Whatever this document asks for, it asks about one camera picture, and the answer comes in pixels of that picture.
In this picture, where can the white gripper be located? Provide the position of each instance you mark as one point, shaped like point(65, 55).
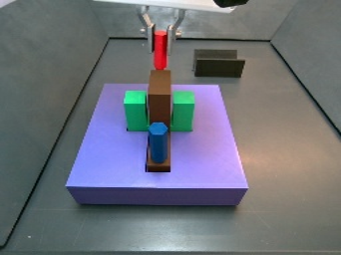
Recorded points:
point(180, 5)

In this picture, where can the red cylindrical peg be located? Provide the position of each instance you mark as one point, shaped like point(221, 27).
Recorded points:
point(161, 50)

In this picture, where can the purple base board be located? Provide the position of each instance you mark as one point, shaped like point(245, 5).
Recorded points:
point(110, 170)

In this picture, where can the brown upright block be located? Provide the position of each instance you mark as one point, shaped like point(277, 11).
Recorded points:
point(160, 112)

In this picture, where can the green block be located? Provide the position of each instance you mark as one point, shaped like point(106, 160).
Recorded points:
point(182, 111)
point(136, 107)

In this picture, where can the blue hexagonal peg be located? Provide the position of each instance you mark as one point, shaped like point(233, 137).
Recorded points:
point(158, 132)

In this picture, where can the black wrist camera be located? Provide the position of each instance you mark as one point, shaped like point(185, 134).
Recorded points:
point(229, 3)

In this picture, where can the black angled bracket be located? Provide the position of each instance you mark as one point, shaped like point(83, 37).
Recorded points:
point(217, 63)

